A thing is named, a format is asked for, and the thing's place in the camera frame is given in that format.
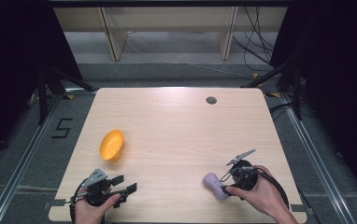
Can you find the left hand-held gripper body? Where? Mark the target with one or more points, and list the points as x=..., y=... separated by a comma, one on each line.
x=96, y=190

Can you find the black tripod stand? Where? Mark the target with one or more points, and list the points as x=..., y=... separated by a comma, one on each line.
x=297, y=93
x=42, y=99

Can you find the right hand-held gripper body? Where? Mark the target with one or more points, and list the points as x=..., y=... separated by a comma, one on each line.
x=243, y=179

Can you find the beige desk frame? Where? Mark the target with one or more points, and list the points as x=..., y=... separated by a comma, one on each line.
x=115, y=40

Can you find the person's right hand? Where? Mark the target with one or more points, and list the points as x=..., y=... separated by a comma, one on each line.
x=264, y=194

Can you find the black curtain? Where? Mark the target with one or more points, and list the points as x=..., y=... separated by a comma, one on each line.
x=338, y=77
x=14, y=77

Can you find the grey round table grommet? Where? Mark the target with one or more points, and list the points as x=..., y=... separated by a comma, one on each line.
x=211, y=100

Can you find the purple dumbbell-shaped toy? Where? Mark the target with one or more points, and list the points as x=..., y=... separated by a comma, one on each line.
x=214, y=185

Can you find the metal floor rail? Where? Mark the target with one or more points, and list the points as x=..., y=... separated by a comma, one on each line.
x=24, y=161
x=317, y=161

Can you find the orange perforated plastic bowl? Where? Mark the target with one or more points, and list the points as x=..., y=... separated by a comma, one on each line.
x=111, y=145

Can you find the person's left hand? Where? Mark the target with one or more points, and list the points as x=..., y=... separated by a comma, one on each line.
x=91, y=213

